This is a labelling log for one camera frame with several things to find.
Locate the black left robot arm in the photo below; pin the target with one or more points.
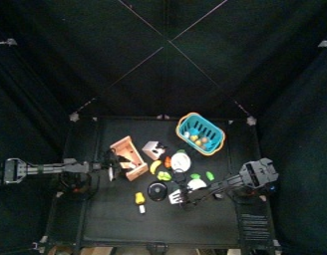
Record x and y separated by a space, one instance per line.
46 168

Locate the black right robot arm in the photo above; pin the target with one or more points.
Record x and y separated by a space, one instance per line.
249 176

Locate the black toy pot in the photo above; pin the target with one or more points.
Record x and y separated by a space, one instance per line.
157 191

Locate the wooden toy rack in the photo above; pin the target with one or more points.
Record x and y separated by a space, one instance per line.
129 156

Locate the white toy spatula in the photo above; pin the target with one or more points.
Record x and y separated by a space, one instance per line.
174 197

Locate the small green toy leaf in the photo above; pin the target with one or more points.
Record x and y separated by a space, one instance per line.
209 176
194 176

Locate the white round plate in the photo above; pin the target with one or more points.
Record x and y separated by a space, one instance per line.
180 162

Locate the white and pink toy box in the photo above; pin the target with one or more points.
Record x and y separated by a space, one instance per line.
150 149

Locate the orange toy carrot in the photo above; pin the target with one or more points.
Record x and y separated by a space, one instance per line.
166 162

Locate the yellow toy banana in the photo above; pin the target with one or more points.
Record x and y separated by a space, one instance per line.
154 167

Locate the yellow toy corn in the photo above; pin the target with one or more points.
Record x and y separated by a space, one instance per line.
138 198

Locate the small white toy piece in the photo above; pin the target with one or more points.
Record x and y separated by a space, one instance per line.
141 209

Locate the blue basket with orange rim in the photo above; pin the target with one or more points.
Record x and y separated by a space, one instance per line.
211 146

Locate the orange toy ball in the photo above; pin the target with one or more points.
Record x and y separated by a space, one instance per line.
204 140

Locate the yellow toy ball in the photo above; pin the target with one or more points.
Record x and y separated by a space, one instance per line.
193 137

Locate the white toy egg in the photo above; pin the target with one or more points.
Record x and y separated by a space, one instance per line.
186 134

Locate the black table clamp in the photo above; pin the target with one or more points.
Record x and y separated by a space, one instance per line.
156 248

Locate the white label sticker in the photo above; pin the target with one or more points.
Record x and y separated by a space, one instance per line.
253 226

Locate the silver frame corner bracket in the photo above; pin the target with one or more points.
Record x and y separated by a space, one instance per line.
161 117
324 44
251 120
9 42
73 116

